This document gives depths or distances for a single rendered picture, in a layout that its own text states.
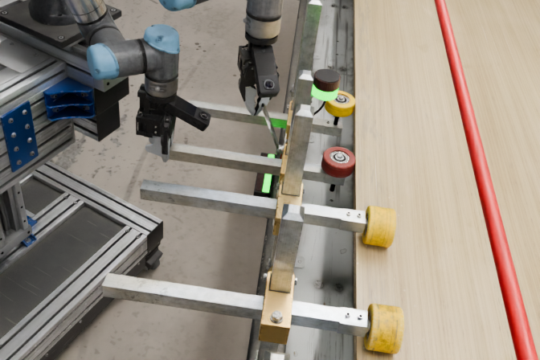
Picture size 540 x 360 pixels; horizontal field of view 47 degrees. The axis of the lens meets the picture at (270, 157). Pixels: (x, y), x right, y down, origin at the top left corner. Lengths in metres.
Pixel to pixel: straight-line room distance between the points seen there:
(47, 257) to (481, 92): 1.46
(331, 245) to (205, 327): 0.72
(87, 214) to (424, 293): 1.38
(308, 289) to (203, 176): 1.28
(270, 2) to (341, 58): 1.20
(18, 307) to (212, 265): 0.72
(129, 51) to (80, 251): 1.00
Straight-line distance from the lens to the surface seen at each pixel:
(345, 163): 1.50
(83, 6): 1.41
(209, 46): 3.67
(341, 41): 2.59
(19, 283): 2.15
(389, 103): 1.75
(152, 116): 1.48
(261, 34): 1.33
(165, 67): 1.39
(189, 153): 1.54
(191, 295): 1.12
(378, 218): 1.28
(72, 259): 2.18
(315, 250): 1.67
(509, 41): 2.26
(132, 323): 2.26
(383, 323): 1.11
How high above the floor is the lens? 1.85
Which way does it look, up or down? 40 degrees down
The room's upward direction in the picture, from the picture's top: 8 degrees clockwise
